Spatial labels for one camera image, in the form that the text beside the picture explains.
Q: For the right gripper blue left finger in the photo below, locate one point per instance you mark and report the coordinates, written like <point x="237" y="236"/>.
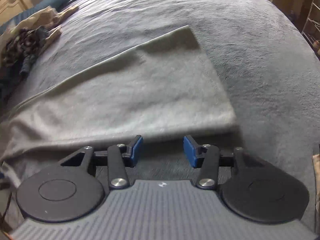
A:
<point x="119" y="157"/>

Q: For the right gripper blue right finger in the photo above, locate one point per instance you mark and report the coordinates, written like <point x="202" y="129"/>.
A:
<point x="205" y="157"/>

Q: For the grey sweatshirt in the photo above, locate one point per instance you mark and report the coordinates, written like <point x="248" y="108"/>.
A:
<point x="162" y="89"/>

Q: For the grey bed sheet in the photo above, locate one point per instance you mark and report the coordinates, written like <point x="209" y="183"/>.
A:
<point x="268" y="70"/>

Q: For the black white plaid shirt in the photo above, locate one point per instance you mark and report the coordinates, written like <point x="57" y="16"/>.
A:
<point x="21" y="51"/>

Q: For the beige checked garment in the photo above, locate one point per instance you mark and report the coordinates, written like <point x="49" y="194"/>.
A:
<point x="53" y="20"/>

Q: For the white cream garment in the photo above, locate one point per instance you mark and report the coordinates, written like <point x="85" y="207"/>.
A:
<point x="40" y="18"/>

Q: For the metal shoe rack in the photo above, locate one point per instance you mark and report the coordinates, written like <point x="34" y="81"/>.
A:
<point x="310" y="30"/>

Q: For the teal blue duvet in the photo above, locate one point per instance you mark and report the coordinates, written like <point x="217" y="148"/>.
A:
<point x="56" y="4"/>

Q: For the cream carved headboard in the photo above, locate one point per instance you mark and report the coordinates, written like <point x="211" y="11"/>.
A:
<point x="11" y="8"/>

